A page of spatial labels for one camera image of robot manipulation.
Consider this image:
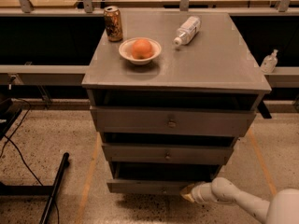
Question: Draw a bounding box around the grey bottom drawer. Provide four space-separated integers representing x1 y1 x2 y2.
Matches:
107 162 221 195

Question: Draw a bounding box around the grey drawer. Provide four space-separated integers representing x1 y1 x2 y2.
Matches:
102 133 235 165
107 162 221 195
91 106 256 137

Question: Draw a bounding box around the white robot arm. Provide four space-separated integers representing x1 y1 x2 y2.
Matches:
180 177 299 224

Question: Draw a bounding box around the grey middle drawer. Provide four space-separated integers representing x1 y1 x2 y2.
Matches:
102 133 235 165

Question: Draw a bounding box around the grey wooden drawer cabinet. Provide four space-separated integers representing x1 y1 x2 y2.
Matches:
81 10 272 175

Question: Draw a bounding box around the grey top drawer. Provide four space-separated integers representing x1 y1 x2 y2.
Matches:
91 106 256 137

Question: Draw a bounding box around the black metal stand leg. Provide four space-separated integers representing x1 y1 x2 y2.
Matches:
0 152 69 224

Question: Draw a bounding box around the orange fruit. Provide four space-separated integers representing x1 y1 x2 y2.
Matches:
132 39 153 60

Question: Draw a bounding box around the grey metal railing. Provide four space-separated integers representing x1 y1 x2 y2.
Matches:
0 0 299 89

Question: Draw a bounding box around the hand sanitizer pump bottle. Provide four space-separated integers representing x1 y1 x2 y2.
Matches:
261 49 278 73

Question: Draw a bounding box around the white bowl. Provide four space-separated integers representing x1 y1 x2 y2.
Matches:
119 37 162 65

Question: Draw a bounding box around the clear plastic water bottle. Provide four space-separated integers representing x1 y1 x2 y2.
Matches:
173 16 201 47

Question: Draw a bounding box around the brown soda can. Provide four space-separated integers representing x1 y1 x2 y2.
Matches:
104 6 123 42

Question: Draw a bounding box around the black cable on floor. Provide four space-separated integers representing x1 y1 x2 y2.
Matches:
0 98 61 224

